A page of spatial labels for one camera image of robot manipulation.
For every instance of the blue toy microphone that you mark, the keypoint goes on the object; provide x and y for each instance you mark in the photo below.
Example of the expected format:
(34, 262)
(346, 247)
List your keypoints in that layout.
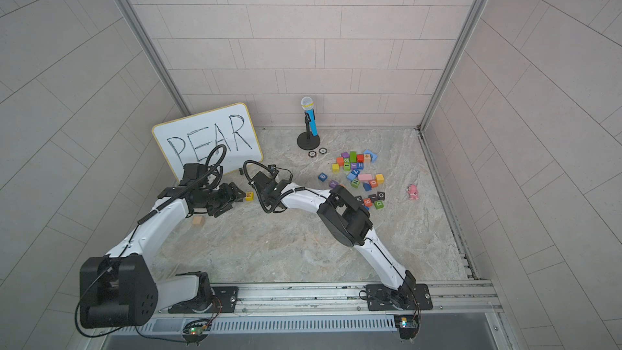
(307, 103)

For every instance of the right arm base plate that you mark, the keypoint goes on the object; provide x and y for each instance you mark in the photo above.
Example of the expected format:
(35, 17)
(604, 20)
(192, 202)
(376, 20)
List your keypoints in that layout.
(381, 298)

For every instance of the left circuit board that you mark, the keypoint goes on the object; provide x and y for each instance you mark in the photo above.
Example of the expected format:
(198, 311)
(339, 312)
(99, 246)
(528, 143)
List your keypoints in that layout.
(196, 331)

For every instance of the aluminium mounting rail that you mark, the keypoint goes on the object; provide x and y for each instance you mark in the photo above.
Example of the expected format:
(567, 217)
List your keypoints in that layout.
(341, 299)

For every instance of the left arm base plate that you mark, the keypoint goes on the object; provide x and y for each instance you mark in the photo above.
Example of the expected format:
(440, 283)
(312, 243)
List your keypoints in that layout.
(222, 300)

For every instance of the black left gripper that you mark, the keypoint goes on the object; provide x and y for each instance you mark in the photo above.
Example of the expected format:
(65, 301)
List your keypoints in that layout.
(229, 198)

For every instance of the plain wooden cube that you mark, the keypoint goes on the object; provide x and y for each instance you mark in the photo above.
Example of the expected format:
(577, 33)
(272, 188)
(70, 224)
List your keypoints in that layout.
(198, 221)

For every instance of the pink toy figure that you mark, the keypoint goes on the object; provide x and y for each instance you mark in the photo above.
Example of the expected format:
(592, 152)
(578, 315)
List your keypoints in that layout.
(413, 192)

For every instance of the pink cube block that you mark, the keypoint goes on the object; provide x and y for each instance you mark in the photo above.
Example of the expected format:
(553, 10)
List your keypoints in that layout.
(365, 177)

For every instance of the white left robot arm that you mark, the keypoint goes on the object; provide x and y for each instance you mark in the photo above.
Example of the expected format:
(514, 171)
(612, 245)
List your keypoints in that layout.
(118, 288)

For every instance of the right circuit board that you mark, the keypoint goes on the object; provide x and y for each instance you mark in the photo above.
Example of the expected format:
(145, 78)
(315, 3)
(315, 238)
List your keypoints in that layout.
(408, 326)

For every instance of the whiteboard with PEAR text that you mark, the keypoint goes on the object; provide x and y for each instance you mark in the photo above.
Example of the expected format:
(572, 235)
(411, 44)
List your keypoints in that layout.
(191, 139)

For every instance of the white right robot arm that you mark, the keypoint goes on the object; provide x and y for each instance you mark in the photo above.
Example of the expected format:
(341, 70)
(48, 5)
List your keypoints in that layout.
(347, 220)

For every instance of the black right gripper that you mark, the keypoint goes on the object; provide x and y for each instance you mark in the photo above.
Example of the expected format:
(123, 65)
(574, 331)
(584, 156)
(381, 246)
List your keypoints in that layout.
(264, 196)

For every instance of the circuit board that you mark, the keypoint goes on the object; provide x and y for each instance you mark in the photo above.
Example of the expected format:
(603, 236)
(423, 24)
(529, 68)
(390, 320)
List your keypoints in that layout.
(196, 331)
(408, 326)

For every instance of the light blue arch block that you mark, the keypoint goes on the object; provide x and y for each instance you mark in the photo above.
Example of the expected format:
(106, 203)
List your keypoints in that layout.
(372, 156)

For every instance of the black microphone stand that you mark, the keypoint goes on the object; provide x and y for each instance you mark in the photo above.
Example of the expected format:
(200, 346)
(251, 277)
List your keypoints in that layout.
(307, 140)

